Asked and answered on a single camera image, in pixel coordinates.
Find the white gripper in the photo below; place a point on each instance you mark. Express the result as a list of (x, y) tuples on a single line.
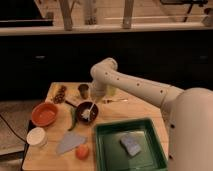
[(98, 90)]

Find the purple bowl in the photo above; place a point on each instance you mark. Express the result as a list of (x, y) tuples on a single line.
[(81, 107)]

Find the white dish brush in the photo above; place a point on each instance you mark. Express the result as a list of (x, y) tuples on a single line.
[(87, 112)]

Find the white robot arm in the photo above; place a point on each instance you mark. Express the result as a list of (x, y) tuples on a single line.
[(190, 146)]

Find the orange bowl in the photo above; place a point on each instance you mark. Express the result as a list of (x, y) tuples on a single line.
[(44, 114)]

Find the green glass cup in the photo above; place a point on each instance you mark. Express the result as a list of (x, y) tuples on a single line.
[(111, 91)]

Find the metal fork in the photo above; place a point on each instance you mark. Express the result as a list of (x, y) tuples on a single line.
[(113, 100)]

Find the dark metal cup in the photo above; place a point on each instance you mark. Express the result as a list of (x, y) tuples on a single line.
[(84, 90)]

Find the green chili pepper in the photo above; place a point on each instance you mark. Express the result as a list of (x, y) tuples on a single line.
[(74, 119)]

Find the brown grape bunch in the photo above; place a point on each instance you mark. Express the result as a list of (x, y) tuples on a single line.
[(60, 95)]

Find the grey triangular cloth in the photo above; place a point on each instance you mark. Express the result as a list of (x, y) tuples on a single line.
[(70, 141)]

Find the blue sponge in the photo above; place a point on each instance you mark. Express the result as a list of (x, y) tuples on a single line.
[(130, 144)]

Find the orange fruit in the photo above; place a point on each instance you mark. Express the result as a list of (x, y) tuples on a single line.
[(82, 152)]

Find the green plastic tray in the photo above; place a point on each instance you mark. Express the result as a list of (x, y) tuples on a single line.
[(112, 156)]

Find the white cup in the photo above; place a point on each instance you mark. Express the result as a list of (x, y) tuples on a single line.
[(37, 137)]

